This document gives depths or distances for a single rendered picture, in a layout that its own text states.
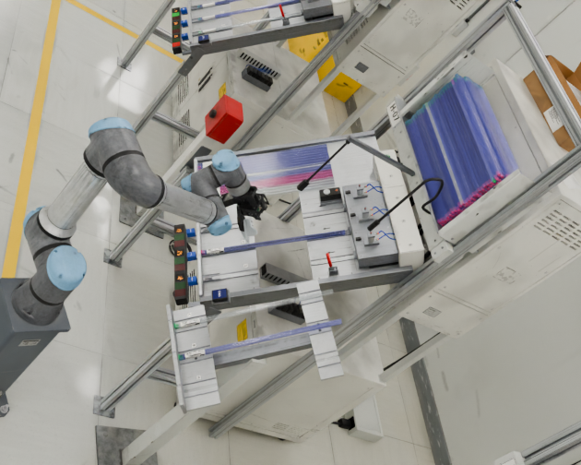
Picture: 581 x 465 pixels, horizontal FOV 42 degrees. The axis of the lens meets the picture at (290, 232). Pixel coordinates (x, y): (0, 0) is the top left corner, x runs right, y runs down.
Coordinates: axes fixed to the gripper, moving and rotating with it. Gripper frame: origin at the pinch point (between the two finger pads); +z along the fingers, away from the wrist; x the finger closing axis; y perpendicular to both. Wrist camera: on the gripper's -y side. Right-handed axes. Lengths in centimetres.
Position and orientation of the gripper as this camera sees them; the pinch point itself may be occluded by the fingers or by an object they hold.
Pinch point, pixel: (255, 225)
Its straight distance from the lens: 257.1
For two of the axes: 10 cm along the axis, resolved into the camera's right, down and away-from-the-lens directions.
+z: 3.0, 6.0, 7.4
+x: 3.7, -7.9, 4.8
